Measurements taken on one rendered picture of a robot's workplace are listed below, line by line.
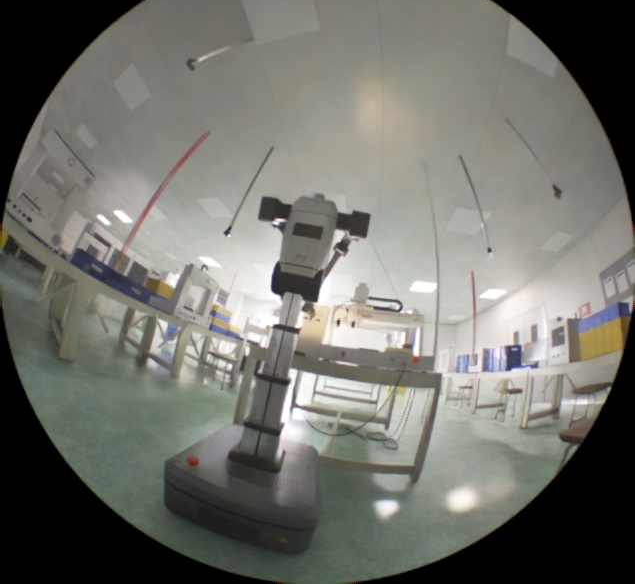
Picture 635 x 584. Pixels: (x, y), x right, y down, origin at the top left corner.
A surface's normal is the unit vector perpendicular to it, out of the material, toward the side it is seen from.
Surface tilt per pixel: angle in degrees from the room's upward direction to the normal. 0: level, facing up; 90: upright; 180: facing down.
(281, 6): 180
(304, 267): 90
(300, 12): 180
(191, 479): 45
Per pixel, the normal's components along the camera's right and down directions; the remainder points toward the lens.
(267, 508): 0.15, -0.92
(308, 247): 0.02, -0.41
